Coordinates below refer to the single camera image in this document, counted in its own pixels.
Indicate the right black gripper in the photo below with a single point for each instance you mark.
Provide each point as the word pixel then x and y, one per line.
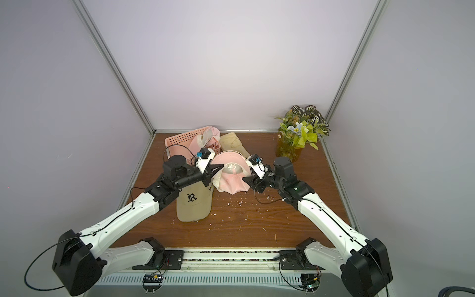
pixel 260 182

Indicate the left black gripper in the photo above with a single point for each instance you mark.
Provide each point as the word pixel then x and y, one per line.
pixel 206 176

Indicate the pink baseball cap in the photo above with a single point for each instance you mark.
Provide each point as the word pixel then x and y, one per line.
pixel 209 139
pixel 230 178

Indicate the beige baseball cap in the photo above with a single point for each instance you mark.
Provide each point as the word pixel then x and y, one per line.
pixel 194 202

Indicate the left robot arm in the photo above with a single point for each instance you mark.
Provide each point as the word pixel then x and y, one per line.
pixel 82 259

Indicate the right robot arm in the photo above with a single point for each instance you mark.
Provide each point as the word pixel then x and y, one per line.
pixel 362 264

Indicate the cream work glove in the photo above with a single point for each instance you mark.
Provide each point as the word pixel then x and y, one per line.
pixel 231 142

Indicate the pink plastic basket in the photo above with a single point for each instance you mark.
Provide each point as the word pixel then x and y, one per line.
pixel 179 144

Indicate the artificial green plant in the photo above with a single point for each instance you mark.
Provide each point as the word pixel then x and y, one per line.
pixel 300 127

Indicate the right circuit board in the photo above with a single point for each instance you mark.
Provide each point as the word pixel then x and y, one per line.
pixel 310 282

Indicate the circuit board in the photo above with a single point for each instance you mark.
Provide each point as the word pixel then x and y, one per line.
pixel 310 282
pixel 152 282

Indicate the left circuit board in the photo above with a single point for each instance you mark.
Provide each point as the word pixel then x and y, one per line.
pixel 152 282

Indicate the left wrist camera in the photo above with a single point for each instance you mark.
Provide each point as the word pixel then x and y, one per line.
pixel 205 157

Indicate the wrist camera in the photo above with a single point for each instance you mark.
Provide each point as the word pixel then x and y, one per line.
pixel 255 163
pixel 205 157

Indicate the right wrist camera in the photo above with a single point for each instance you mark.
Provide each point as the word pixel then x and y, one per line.
pixel 255 163

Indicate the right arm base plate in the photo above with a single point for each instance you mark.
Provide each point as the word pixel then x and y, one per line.
pixel 294 260

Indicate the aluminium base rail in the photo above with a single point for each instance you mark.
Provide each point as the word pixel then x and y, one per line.
pixel 232 261

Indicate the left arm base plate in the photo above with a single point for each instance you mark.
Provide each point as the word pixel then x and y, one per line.
pixel 163 261

